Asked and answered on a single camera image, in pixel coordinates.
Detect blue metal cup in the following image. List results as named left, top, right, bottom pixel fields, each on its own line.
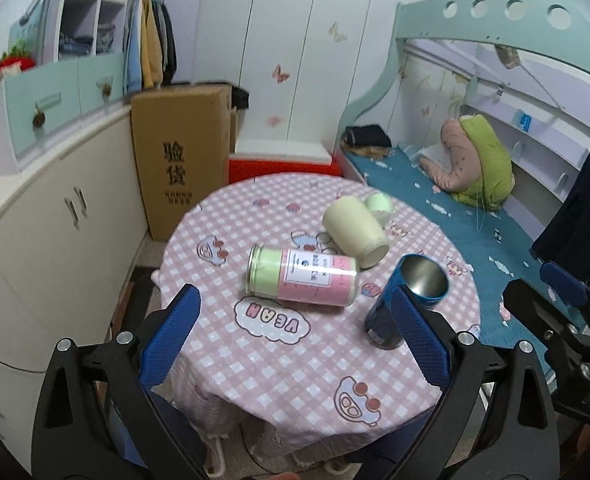
left=365, top=254, right=449, bottom=350

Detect small light green cup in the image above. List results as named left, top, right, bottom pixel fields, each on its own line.
left=363, top=192, right=394, bottom=228

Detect cream plastic cup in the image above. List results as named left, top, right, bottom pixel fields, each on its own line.
left=322, top=195, right=389, bottom=270

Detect blue patterned bed sheet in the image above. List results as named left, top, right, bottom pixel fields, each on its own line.
left=347, top=150, right=548, bottom=358

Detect pink checked tablecloth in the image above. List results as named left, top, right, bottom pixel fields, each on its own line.
left=158, top=174, right=481, bottom=463

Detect cream cabinet with doors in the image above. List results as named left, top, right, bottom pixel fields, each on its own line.
left=0, top=113, right=147, bottom=469

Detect pink and green plush pillow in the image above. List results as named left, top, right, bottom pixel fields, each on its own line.
left=417, top=115, right=516, bottom=211

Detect pink green labelled jar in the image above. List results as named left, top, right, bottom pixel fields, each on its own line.
left=244, top=244, right=358, bottom=308

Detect dark folded clothes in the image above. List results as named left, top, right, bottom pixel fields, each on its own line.
left=342, top=125, right=391, bottom=159

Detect red storage box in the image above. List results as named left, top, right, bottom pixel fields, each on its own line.
left=229, top=159, right=343, bottom=184

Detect brown cardboard box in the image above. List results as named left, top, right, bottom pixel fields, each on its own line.
left=130, top=84, right=232, bottom=242

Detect teal drawer unit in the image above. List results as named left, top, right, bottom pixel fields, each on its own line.
left=0, top=52, right=124, bottom=160

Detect hanging clothes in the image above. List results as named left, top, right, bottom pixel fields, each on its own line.
left=124, top=0, right=178, bottom=94

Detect white wardrobe with butterflies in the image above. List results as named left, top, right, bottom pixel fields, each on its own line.
left=192, top=0, right=415, bottom=160

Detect teal bed frame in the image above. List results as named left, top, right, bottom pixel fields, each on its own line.
left=337, top=0, right=590, bottom=133

